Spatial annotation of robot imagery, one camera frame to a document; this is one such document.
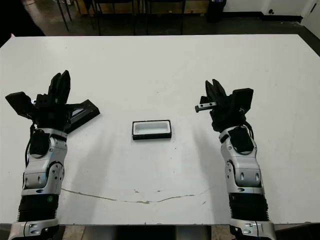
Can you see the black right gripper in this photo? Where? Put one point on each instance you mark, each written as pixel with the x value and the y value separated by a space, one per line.
pixel 225 112

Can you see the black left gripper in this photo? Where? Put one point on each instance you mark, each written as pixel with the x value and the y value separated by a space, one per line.
pixel 50 115

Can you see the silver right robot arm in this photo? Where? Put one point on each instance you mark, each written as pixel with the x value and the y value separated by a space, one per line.
pixel 245 170

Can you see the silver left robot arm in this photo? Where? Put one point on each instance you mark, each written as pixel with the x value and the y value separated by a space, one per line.
pixel 37 175

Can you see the black box base white insert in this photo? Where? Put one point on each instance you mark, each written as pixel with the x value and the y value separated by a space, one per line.
pixel 150 127

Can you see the black metal desk leg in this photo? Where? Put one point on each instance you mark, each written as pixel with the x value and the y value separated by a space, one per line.
pixel 63 20

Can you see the black metal chair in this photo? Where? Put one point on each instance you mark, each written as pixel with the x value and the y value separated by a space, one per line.
pixel 99 22
pixel 147 22

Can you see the person in dark clothes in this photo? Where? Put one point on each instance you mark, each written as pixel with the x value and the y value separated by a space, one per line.
pixel 17 17

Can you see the black trash bin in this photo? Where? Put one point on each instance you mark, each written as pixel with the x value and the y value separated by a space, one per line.
pixel 216 10

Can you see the brown wooden cabinet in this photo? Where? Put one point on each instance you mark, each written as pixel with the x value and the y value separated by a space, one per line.
pixel 197 8

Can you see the grey robot torso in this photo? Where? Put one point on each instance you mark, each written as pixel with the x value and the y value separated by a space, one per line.
pixel 190 233

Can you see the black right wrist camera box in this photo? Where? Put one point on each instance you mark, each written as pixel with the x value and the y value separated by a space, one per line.
pixel 242 98

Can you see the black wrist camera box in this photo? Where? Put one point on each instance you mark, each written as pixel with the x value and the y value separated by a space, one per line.
pixel 242 98
pixel 18 102

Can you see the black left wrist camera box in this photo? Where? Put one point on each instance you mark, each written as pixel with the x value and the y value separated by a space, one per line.
pixel 18 102

